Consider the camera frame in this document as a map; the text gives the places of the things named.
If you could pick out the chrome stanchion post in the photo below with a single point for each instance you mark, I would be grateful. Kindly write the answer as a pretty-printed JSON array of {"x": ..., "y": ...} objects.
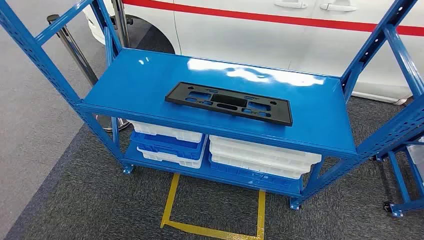
[
  {"x": 121, "y": 23},
  {"x": 71, "y": 46}
]

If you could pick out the black plastic plate frame part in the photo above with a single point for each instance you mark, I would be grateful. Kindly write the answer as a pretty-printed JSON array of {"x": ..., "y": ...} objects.
[{"x": 175, "y": 94}]

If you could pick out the blue metal rack on casters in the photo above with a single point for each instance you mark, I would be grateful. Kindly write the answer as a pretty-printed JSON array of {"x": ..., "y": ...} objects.
[{"x": 397, "y": 185}]

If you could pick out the blue metal shelf rack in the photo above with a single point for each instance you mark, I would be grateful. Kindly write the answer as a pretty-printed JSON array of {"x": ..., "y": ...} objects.
[{"x": 132, "y": 82}]

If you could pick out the blue plastic bin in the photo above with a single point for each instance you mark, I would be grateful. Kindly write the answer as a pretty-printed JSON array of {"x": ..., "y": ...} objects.
[{"x": 165, "y": 145}]

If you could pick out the white car with red stripe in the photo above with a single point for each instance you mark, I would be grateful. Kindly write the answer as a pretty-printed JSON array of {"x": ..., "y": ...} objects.
[{"x": 232, "y": 39}]

